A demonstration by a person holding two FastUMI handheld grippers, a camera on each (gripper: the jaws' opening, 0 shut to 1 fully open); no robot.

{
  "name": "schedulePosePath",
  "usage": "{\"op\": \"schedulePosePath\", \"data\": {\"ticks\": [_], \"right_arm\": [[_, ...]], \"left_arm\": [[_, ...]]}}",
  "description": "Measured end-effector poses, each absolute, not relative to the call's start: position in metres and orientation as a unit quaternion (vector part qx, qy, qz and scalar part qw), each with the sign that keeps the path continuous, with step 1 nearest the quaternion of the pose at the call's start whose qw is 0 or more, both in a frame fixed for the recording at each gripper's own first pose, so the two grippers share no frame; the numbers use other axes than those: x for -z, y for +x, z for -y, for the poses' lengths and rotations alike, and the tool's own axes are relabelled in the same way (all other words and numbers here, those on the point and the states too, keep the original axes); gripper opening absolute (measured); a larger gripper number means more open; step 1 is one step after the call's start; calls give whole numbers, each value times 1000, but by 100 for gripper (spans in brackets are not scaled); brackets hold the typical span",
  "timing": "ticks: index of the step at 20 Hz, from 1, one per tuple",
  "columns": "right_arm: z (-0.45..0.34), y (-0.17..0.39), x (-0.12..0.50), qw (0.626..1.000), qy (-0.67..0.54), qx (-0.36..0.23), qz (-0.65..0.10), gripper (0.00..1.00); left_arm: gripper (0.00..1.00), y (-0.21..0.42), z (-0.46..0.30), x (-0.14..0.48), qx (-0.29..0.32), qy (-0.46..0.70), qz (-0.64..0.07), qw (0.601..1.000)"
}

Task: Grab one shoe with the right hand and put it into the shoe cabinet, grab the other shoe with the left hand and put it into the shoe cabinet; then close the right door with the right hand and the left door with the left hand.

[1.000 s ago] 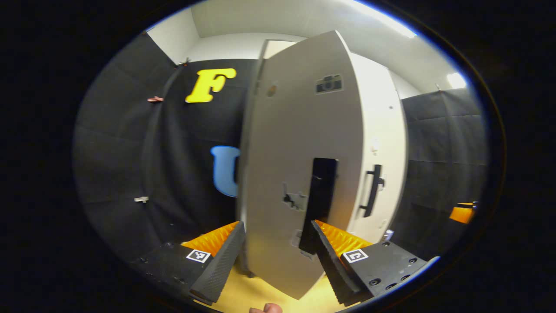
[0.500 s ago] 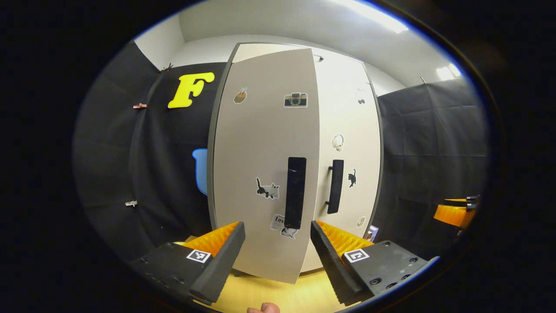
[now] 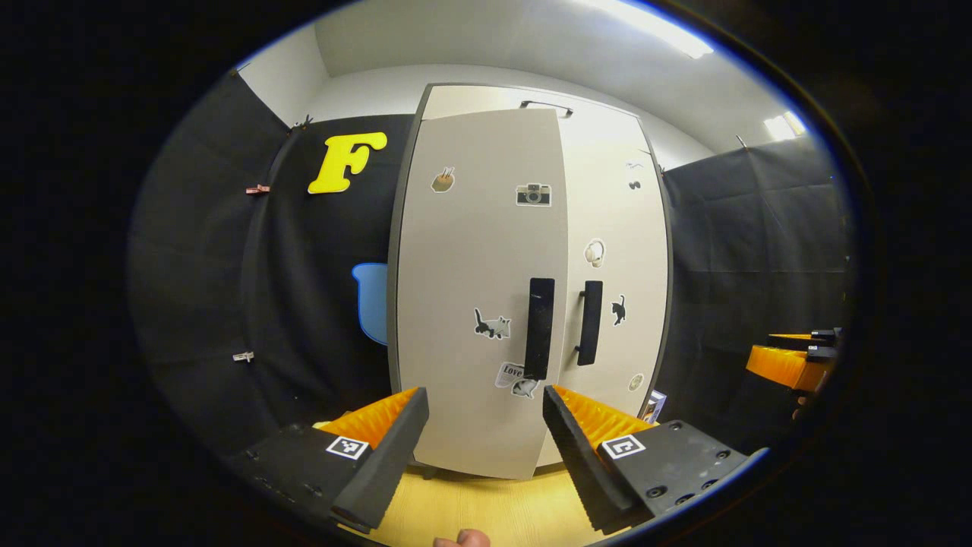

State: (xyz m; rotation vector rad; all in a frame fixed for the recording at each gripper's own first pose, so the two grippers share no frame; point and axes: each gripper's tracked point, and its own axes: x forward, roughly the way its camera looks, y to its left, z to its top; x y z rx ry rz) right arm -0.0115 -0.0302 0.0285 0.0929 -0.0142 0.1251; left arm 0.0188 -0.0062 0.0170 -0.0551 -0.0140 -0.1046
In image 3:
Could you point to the white shoe cabinet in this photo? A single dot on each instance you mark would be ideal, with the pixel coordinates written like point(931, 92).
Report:
point(392, 304)

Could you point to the small ceiling light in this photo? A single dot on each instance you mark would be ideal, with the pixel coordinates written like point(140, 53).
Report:
point(784, 125)

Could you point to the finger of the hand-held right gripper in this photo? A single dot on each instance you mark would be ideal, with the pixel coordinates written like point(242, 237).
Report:
point(782, 366)
point(805, 336)

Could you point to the blue book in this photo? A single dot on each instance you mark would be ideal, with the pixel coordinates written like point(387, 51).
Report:
point(654, 406)

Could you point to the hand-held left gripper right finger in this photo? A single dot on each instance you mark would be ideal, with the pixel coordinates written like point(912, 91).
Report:
point(581, 463)

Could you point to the white shoe cabinet door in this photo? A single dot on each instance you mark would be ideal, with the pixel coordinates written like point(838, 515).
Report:
point(471, 266)
point(645, 342)

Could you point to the black cloth clip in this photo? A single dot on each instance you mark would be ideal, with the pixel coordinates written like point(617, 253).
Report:
point(302, 121)

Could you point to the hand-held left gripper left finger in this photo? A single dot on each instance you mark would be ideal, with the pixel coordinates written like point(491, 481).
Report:
point(391, 456)

